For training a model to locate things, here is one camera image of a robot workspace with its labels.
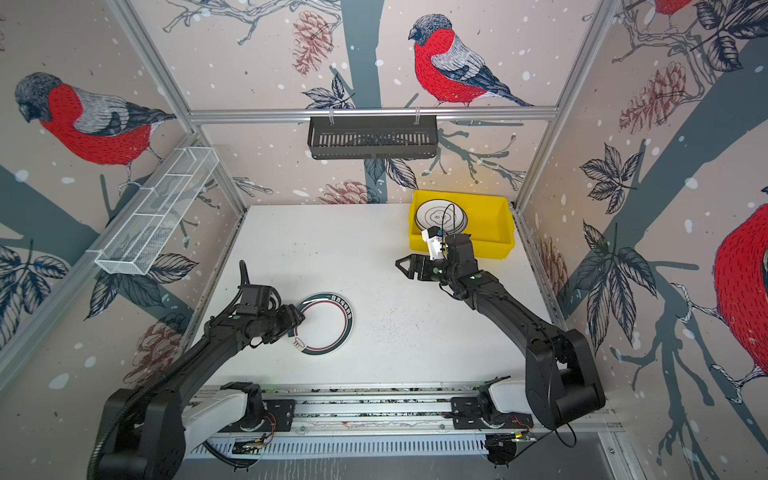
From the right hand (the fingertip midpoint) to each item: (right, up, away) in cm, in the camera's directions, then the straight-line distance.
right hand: (404, 266), depth 83 cm
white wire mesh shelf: (-66, +6, -12) cm, 68 cm away
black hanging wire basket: (-10, +44, +24) cm, 51 cm away
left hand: (-32, -16, +3) cm, 36 cm away
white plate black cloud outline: (+18, +15, +26) cm, 35 cm away
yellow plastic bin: (+35, +14, +32) cm, 50 cm away
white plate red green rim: (-23, -18, +4) cm, 30 cm away
